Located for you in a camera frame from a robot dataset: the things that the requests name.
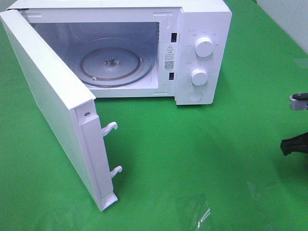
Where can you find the clear tape patch on cloth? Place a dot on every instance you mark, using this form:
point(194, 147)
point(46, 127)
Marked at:
point(194, 213)

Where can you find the white upper power knob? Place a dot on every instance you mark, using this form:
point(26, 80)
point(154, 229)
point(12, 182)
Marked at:
point(204, 46)

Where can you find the glass microwave turntable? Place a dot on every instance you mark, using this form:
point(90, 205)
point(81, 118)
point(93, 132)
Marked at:
point(116, 62)

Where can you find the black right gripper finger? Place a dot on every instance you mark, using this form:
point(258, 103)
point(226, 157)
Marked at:
point(299, 101)

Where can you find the white warning label sticker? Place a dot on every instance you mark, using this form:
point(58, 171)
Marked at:
point(169, 56)

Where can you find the white microwave oven body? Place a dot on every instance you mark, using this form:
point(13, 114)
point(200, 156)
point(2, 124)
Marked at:
point(70, 27)

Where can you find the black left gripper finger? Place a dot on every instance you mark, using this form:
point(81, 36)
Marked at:
point(296, 144)

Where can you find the white microwave door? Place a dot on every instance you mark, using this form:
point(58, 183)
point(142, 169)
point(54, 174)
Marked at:
point(67, 105)

